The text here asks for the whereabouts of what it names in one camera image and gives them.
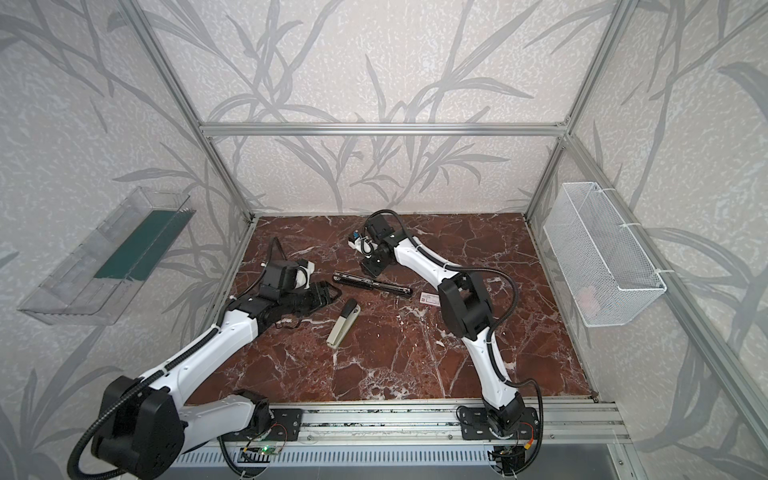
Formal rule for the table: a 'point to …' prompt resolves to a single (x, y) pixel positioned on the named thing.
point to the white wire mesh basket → (607, 278)
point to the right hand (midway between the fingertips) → (370, 256)
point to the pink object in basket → (588, 300)
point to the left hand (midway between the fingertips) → (339, 287)
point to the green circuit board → (269, 449)
